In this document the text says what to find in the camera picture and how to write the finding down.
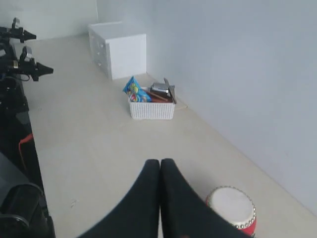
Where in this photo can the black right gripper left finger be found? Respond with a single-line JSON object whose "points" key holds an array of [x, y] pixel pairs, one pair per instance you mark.
{"points": [[137, 214]]}

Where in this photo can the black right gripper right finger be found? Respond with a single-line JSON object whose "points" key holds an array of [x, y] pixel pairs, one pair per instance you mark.
{"points": [[184, 214]]}

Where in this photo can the near black robot arm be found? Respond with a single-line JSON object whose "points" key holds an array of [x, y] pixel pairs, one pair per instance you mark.
{"points": [[25, 65]]}

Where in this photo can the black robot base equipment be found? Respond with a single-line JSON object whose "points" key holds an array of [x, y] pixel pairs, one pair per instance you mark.
{"points": [[23, 207]]}

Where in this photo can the small red drum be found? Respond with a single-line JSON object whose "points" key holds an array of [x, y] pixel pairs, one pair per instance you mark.
{"points": [[234, 206]]}

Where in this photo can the white woven basket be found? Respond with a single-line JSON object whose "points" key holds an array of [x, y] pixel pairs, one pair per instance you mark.
{"points": [[150, 110]]}

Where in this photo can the brown box in basket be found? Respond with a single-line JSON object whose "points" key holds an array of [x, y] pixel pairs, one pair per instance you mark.
{"points": [[157, 98]]}

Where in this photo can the blue snack bag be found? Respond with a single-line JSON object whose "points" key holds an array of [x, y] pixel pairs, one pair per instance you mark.
{"points": [[135, 92]]}

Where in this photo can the grey metal item in basket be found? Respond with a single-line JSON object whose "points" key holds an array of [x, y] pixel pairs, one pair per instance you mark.
{"points": [[164, 90]]}

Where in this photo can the white drawer cabinet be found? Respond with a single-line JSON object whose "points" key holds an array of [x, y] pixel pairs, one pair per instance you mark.
{"points": [[119, 49]]}

